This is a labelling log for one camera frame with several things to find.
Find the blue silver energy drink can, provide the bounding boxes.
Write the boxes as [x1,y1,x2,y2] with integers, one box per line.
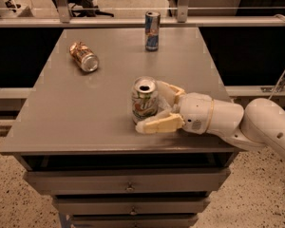
[145,11,161,51]

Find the orange soda can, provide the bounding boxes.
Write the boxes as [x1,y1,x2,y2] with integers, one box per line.
[69,42,100,72]

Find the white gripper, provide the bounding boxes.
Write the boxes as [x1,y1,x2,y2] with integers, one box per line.
[136,81,213,134]

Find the middle grey drawer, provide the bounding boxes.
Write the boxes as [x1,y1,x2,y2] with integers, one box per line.
[53,197,210,216]

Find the grey drawer cabinet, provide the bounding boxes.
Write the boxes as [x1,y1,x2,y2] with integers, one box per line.
[0,27,252,228]

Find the bottom grey drawer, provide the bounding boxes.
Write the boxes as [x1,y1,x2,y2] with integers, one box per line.
[71,214,198,228]

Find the grey drawer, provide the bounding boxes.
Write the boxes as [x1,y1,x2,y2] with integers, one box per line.
[53,197,210,216]
[71,214,198,228]
[24,168,230,196]

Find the white green 7up can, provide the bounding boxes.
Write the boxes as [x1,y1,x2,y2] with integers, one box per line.
[131,76,159,123]

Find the metal railing frame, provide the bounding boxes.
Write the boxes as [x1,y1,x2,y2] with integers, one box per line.
[0,0,285,29]

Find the top grey drawer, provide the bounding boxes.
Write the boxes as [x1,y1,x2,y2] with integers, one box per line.
[24,168,230,196]

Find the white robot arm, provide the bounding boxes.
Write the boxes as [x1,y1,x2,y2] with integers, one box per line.
[132,77,285,161]

